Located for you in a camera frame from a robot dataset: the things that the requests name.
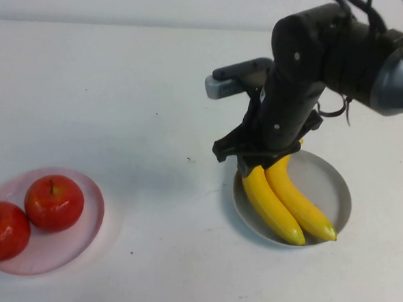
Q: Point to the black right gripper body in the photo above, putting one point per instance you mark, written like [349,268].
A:
[286,111]

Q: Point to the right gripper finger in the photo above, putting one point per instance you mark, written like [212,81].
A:
[246,167]

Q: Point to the yellow banana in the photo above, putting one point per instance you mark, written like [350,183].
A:
[273,210]
[301,201]

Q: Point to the red apple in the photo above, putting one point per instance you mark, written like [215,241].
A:
[1,234]
[54,207]

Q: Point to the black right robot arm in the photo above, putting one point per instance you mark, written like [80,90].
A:
[331,46]

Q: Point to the grey round plate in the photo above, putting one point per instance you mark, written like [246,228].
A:
[326,186]

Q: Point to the pink round plate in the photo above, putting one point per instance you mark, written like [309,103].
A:
[72,246]

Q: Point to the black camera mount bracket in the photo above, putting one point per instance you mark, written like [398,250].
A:
[253,106]

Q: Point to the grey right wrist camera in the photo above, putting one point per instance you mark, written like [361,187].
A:
[233,77]

